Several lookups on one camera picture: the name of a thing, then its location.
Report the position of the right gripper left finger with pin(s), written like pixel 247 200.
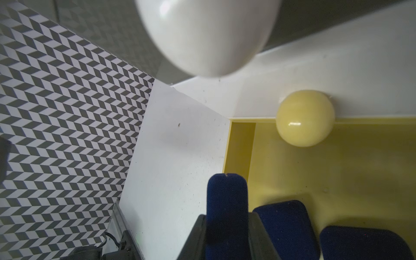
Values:
pixel 194 247

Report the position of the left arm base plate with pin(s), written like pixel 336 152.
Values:
pixel 127 250

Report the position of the navy brooch box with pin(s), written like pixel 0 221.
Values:
pixel 357 243
pixel 290 230
pixel 227 221

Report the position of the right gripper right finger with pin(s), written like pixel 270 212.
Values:
pixel 261 247

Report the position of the three-drawer storage cabinet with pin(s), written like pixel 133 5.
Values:
pixel 329 120

